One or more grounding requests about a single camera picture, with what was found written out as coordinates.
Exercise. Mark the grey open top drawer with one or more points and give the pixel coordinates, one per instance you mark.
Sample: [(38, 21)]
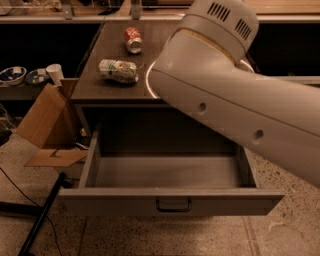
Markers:
[(126, 178)]

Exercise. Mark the black drawer handle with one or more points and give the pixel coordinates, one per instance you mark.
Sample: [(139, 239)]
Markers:
[(173, 205)]

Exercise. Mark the crushed green white can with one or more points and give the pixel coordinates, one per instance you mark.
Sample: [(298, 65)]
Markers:
[(117, 70)]

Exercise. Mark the grey cabinet counter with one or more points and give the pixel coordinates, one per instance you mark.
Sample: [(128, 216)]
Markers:
[(128, 112)]

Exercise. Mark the small blue dish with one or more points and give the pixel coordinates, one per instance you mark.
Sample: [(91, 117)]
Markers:
[(37, 77)]

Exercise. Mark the red soda can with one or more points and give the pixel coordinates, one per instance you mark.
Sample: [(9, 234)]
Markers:
[(133, 40)]

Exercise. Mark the brown cardboard box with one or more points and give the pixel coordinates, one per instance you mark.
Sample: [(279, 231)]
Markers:
[(51, 126)]

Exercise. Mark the black metal stand leg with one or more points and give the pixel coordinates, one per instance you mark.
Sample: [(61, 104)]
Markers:
[(40, 212)]

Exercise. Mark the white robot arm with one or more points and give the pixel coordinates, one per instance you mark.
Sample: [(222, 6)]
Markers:
[(197, 73)]

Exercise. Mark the blue white bowl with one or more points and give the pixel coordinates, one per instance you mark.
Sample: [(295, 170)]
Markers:
[(13, 76)]

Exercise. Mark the white paper cup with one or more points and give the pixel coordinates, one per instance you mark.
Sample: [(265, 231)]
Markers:
[(55, 73)]

